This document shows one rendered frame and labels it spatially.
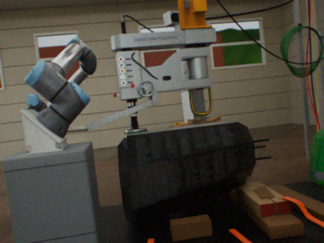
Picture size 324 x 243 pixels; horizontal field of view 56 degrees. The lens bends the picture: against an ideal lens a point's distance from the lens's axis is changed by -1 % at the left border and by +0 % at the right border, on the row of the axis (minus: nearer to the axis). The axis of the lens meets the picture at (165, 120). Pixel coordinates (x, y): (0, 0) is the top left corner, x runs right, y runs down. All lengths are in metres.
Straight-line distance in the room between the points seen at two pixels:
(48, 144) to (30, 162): 0.13
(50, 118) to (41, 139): 0.12
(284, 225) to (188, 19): 1.90
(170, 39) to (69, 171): 1.66
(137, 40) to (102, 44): 6.21
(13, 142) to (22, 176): 7.59
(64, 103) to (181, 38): 1.48
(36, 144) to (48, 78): 0.34
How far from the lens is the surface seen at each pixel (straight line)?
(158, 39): 2.79
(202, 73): 2.87
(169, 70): 2.78
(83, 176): 1.59
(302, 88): 4.84
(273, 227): 2.34
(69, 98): 1.69
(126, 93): 2.68
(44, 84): 1.69
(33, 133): 1.66
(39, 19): 9.31
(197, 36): 2.88
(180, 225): 2.37
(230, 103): 9.37
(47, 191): 1.63
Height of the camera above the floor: 1.03
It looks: 3 degrees down
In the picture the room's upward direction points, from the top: 6 degrees counter-clockwise
